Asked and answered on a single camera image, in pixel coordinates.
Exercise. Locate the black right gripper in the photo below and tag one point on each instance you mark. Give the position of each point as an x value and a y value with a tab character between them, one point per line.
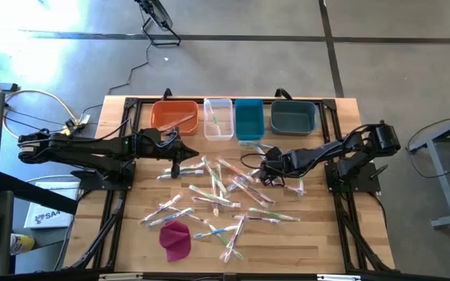
277	168

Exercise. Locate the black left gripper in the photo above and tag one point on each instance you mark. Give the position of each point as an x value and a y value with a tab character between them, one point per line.
147	150

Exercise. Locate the green toothbrush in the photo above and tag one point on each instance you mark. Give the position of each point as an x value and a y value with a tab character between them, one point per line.
214	117
190	168
213	196
301	187
225	241
273	214
212	175
219	179

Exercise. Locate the blue toothbrush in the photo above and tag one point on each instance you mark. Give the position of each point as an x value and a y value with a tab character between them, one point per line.
170	218
260	151
248	144
215	232
188	174
244	180

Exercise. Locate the purple toothbrush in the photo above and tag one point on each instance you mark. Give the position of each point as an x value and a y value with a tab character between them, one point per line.
233	238
209	201
186	214
256	219
160	208
258	192
296	190

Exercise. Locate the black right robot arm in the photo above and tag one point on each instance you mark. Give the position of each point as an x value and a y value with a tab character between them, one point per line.
318	154

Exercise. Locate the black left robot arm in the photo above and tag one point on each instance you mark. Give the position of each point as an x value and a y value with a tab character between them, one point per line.
76	150

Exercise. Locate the orange plastic bin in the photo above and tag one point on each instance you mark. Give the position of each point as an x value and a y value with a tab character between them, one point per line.
170	111

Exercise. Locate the clear plastic bin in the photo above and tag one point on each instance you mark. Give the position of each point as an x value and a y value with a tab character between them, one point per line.
227	125

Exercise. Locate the teal plastic bin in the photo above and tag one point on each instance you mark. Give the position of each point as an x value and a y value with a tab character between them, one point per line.
249	121

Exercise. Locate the dark slate plastic bin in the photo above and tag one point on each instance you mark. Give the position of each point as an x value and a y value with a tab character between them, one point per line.
293	121

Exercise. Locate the magenta folded cloth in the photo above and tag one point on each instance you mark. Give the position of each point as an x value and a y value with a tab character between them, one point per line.
175	242

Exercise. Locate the yellow plug cluster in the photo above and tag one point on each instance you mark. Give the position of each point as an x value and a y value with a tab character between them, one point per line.
70	126

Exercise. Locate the black floor fan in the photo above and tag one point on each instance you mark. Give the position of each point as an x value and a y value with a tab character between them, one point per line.
156	11

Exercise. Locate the white printed box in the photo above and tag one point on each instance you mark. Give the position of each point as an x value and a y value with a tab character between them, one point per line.
49	218

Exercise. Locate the black side desk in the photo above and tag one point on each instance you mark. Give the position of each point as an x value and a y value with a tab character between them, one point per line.
33	191

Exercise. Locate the yellow can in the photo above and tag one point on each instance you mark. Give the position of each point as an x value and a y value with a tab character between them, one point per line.
22	244

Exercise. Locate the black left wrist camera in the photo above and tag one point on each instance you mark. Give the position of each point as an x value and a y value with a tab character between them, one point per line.
165	145

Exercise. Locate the silver metal bracket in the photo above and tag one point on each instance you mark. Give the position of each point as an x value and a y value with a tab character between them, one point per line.
119	277
338	278

